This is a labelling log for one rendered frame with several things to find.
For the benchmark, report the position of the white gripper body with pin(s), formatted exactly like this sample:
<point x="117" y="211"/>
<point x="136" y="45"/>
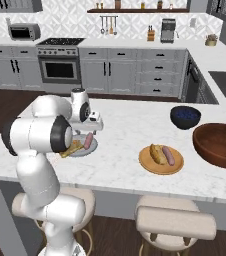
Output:
<point x="88" y="127"/>

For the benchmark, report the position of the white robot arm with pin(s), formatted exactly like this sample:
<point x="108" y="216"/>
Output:
<point x="35" y="173"/>

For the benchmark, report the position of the pink sausage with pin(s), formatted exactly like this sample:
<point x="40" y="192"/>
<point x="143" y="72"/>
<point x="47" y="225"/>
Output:
<point x="88" y="141"/>
<point x="168" y="156"/>

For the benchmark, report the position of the grey plate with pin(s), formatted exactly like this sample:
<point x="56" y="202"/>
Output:
<point x="85" y="150"/>

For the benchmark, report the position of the golden bread bun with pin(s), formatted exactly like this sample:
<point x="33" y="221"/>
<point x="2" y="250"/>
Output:
<point x="157" y="154"/>
<point x="72" y="149"/>

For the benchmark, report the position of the orange plate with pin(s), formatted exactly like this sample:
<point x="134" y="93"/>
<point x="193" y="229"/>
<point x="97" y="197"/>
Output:
<point x="158" y="168"/>

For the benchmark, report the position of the dark blue bowl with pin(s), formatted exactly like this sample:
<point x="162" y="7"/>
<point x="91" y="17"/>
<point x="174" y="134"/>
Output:
<point x="185" y="118"/>

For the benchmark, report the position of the brown wooden bowl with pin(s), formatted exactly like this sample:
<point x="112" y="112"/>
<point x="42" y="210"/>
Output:
<point x="218" y="145"/>

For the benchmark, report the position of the stainless steel oven range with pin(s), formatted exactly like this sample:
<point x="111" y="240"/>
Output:
<point x="59" y="66"/>

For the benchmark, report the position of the grey base cupboard run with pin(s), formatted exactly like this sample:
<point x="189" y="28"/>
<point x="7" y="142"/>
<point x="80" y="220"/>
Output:
<point x="8" y="66"/>
<point x="131" y="71"/>

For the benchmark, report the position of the beige bar stool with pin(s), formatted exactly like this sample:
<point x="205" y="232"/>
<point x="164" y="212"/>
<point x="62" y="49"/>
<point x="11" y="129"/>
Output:
<point x="175" y="223"/>
<point x="85" y="200"/>

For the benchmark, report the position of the wooden knife block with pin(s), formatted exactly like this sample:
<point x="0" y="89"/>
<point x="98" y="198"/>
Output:
<point x="151" y="34"/>

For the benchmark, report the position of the silver toaster oven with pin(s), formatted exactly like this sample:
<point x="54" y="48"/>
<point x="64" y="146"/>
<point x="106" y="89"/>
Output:
<point x="24" y="32"/>

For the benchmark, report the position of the black dishwasher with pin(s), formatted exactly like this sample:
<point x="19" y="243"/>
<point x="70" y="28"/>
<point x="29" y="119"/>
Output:
<point x="195" y="83"/>

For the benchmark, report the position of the silver coffee machine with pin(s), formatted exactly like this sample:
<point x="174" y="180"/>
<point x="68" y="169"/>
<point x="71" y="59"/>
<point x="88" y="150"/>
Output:
<point x="168" y="30"/>

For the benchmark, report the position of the brown jar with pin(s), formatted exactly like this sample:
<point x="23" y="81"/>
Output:
<point x="117" y="4"/>

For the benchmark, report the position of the yellow jar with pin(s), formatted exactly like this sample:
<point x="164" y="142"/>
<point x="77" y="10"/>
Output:
<point x="142" y="5"/>

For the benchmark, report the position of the dark small jar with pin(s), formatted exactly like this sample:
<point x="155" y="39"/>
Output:
<point x="159" y="4"/>

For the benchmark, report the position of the basket with plant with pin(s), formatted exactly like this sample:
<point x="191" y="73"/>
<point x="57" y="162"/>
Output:
<point x="211" y="40"/>

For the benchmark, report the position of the rail with hanging utensils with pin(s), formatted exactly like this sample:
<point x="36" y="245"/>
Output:
<point x="108" y="25"/>

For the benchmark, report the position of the brown wooden wall shelf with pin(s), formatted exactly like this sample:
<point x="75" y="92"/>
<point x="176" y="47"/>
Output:
<point x="138" y="10"/>

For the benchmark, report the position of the grey wall cupboard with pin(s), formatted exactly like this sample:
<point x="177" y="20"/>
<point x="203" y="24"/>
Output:
<point x="15" y="5"/>

